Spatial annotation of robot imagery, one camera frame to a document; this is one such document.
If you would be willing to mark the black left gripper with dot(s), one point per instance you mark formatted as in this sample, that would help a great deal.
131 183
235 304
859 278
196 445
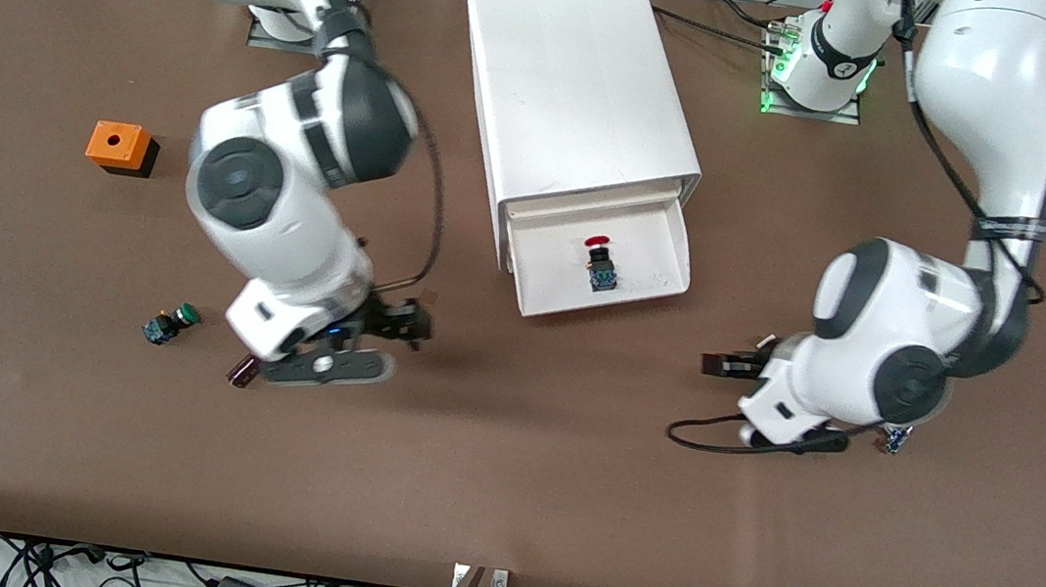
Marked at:
737 366

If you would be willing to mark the red push button switch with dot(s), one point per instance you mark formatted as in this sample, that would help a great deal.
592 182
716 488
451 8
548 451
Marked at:
601 268

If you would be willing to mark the green push button switch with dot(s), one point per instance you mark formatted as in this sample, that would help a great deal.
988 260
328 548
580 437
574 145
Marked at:
170 324

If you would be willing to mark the white plastic drawer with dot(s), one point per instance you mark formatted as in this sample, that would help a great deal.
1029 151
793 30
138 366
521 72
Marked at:
654 269
593 198

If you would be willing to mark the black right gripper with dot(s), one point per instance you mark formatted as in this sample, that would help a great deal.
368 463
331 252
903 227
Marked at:
390 318

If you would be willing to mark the dark purple cylindrical capacitor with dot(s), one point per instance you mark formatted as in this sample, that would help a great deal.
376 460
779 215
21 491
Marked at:
240 374

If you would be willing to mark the small metal blue potentiometer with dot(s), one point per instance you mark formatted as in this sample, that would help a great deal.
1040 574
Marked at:
896 442

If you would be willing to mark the brown tape patch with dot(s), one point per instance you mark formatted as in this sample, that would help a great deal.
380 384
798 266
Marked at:
428 297

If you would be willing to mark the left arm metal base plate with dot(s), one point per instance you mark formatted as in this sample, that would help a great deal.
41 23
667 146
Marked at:
800 111

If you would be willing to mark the white drawer cabinet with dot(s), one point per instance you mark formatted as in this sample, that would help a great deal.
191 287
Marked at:
576 83

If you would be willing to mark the small white bracket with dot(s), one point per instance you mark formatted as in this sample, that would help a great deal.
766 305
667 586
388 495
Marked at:
459 578
500 582

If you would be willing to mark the orange box with hole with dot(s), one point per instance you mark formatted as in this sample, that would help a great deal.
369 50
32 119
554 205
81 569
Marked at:
115 144

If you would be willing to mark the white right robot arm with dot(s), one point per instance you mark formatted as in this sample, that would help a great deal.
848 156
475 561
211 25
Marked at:
294 228

